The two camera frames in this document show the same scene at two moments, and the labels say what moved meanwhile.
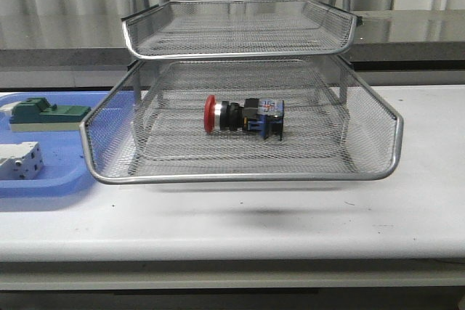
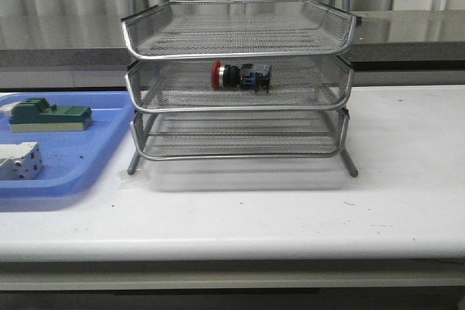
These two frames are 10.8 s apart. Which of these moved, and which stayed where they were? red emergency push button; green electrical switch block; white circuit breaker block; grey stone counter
Moved: red emergency push button
Stayed: green electrical switch block; grey stone counter; white circuit breaker block
